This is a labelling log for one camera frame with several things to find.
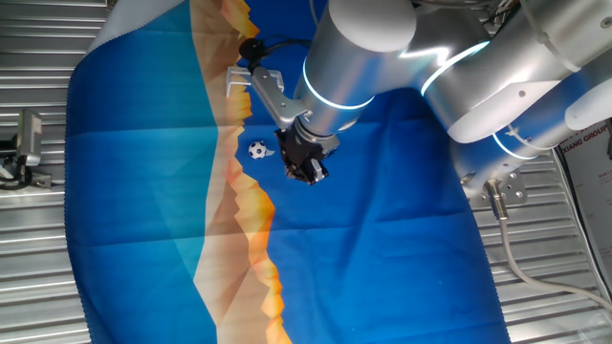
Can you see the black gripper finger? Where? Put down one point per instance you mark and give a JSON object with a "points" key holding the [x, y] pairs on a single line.
{"points": [[318, 169], [299, 174]]}

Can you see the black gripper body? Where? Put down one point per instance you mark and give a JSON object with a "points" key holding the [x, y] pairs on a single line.
{"points": [[299, 150]]}

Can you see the small black white soccer ball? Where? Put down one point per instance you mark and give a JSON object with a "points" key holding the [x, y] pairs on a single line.
{"points": [[257, 150]]}

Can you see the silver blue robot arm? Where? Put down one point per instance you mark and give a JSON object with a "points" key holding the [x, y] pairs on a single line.
{"points": [[363, 71]]}

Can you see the blue printed mountain cloth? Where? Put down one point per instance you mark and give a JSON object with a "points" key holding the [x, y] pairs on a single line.
{"points": [[143, 191]]}

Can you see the white zip tie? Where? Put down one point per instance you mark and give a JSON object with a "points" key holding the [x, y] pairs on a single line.
{"points": [[521, 138]]}

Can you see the white printed carton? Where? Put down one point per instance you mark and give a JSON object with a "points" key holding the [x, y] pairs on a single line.
{"points": [[593, 191]]}

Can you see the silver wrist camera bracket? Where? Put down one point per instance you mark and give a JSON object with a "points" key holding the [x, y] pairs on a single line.
{"points": [[277, 98]]}

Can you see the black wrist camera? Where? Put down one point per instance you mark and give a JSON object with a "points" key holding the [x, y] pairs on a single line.
{"points": [[251, 49]]}

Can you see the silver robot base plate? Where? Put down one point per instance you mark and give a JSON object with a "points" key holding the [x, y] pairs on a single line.
{"points": [[514, 191]]}

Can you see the silver fixed depth camera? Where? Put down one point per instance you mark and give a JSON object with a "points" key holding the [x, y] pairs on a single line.
{"points": [[29, 138]]}

